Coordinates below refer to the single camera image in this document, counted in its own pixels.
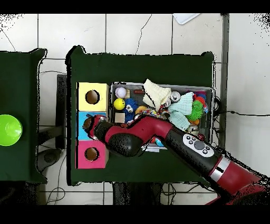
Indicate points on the dark grey rounded object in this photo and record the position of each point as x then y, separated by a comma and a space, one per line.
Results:
49, 157

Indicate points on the dark green tablecloth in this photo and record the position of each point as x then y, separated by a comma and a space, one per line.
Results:
126, 67
19, 84

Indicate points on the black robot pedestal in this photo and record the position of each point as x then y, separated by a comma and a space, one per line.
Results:
137, 193

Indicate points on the white baseball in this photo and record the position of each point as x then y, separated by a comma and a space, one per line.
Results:
120, 92

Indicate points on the black upright panel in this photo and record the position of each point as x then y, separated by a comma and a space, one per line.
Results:
61, 109

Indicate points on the yellow smiley ball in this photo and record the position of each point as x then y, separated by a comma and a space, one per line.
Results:
119, 104

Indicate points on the bright green plastic bowl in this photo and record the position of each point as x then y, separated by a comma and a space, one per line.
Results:
10, 130

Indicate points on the cream knitted cloth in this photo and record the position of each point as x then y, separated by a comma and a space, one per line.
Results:
156, 93

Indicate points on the wooden box with three holes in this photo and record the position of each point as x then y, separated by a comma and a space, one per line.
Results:
101, 101

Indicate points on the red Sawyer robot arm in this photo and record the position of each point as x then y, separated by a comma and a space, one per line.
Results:
151, 126

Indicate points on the pale wooden block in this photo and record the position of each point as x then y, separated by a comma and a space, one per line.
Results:
120, 118

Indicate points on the mint green knitted cloth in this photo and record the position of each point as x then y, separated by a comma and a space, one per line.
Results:
182, 104
179, 120

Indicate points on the shallow clear mesh bin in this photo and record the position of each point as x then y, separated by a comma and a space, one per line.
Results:
207, 126

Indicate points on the blue spiky toy with eyes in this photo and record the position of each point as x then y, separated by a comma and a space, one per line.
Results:
130, 103

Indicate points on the white flat board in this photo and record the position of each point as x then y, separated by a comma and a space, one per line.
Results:
185, 18

